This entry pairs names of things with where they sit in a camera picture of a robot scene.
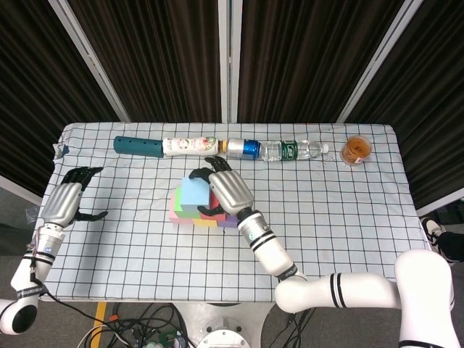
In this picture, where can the white aluminium frame post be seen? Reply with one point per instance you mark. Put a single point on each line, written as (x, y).
(378, 61)
(229, 54)
(90, 61)

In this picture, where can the pink foam cube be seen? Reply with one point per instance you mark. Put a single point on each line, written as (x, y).
(174, 214)

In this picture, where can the clear green-label water bottle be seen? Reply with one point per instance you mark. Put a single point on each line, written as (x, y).
(290, 151)

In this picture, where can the white black sneaker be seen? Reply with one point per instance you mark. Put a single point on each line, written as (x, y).
(433, 235)

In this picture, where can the white floral drink bottle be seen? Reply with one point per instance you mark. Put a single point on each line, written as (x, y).
(188, 146)

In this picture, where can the white aluminium frame bar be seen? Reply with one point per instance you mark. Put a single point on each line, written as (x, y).
(20, 190)
(444, 203)

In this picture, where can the black trouser leg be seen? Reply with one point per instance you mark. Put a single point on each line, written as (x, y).
(455, 246)

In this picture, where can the teal cylindrical case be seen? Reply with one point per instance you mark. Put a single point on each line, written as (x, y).
(137, 146)

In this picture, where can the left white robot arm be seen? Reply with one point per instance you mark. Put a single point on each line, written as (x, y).
(25, 275)

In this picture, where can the white black grid tablecloth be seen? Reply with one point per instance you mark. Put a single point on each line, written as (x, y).
(163, 264)

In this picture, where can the clear cup with orange contents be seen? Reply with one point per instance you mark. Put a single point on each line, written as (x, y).
(356, 149)

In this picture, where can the silver blue drink can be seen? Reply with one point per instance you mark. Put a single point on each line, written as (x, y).
(243, 148)

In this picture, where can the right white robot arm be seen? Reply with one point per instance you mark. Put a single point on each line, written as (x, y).
(326, 286)

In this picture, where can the red foam cube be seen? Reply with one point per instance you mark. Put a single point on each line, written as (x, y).
(214, 204)

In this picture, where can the purple foam cube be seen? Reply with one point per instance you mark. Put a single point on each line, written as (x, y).
(229, 222)

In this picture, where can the black pleated curtain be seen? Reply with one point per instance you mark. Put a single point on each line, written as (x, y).
(435, 90)
(301, 54)
(29, 90)
(152, 54)

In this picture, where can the yellow foam cube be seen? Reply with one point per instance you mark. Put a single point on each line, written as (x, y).
(204, 222)

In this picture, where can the light blue foam cube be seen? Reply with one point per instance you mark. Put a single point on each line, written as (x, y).
(194, 194)

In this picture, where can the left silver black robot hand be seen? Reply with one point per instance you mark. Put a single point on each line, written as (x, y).
(61, 204)

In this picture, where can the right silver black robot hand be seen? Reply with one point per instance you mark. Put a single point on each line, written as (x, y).
(230, 192)

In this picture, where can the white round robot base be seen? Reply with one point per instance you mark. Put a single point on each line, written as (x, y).
(224, 326)

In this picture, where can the green foam cube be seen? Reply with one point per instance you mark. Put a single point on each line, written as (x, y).
(178, 204)

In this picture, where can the yellow floor tape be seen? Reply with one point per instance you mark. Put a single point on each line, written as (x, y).
(100, 313)

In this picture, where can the teal tape piece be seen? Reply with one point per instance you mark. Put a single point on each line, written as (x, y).
(64, 149)

